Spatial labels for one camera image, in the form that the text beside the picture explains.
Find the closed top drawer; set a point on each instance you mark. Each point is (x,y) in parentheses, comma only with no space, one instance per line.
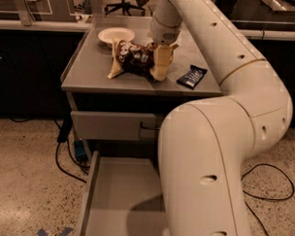
(114,125)

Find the brown chip bag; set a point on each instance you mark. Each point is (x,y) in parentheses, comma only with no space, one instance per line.
(129,57)

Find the white paper bowl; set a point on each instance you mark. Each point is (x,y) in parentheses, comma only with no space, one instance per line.
(108,35)

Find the black drawer handle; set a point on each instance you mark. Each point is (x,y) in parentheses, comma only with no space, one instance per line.
(151,128)

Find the dark blue snack bar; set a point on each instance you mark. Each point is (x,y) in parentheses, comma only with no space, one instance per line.
(193,77)

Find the blue power adapter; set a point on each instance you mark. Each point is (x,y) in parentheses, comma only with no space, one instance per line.
(80,151)

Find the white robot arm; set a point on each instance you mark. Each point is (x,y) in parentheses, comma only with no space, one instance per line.
(202,143)

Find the open middle drawer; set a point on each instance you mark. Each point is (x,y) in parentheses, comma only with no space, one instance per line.
(122,198)

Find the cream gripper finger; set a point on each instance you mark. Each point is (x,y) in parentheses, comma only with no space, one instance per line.
(162,57)

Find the black office chair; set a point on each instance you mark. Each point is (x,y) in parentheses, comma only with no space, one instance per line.
(126,7)

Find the grey drawer cabinet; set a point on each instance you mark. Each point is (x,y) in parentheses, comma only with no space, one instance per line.
(89,89)

